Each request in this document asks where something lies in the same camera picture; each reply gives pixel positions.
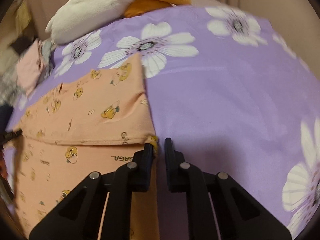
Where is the orange cartoon print baby shirt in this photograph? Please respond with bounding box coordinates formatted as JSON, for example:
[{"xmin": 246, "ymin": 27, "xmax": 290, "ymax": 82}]
[{"xmin": 5, "ymin": 54, "xmax": 157, "ymax": 237}]

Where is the dark navy garment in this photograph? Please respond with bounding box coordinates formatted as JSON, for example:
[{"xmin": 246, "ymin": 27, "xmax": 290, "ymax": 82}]
[{"xmin": 0, "ymin": 103, "xmax": 14, "ymax": 133}]

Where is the grey plaid blanket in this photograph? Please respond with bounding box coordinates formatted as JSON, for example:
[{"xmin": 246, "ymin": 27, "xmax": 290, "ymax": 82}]
[{"xmin": 1, "ymin": 66, "xmax": 22, "ymax": 106}]

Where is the folded pink garment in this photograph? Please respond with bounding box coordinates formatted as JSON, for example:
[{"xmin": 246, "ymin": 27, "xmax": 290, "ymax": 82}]
[{"xmin": 16, "ymin": 39, "xmax": 45, "ymax": 97}]

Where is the purple floral bed sheet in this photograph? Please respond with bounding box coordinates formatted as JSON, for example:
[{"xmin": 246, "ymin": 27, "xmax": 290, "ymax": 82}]
[{"xmin": 9, "ymin": 5, "xmax": 319, "ymax": 239}]

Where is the white goose plush toy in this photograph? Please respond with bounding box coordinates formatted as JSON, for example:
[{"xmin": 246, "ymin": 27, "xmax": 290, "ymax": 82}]
[{"xmin": 46, "ymin": 0, "xmax": 191, "ymax": 44}]

